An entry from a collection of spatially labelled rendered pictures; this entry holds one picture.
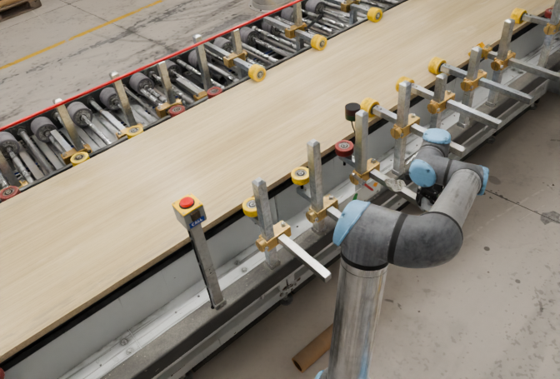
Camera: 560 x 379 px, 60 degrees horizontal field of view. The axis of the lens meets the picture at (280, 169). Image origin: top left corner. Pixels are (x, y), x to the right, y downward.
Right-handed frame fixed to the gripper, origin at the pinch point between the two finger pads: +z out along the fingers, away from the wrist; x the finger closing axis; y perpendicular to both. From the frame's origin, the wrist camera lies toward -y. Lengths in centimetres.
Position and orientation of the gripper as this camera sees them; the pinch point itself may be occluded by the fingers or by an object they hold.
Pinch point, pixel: (422, 207)
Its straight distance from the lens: 195.6
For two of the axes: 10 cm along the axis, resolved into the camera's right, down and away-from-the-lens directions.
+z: 1.0, 7.6, 6.4
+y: 6.3, 4.5, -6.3
